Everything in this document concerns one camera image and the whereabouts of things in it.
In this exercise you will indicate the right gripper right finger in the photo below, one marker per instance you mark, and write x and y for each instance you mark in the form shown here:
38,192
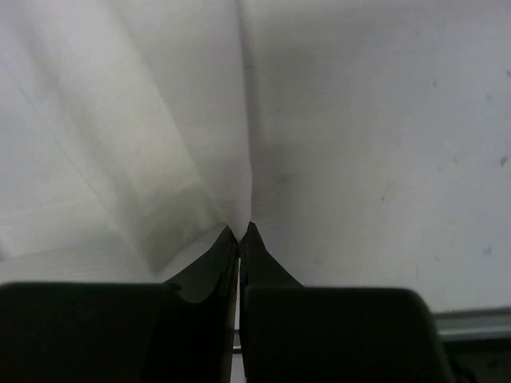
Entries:
257,266

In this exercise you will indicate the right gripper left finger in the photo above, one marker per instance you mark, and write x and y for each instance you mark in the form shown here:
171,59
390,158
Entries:
197,323

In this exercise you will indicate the white logo t-shirt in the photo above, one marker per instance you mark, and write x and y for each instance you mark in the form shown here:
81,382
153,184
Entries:
147,101

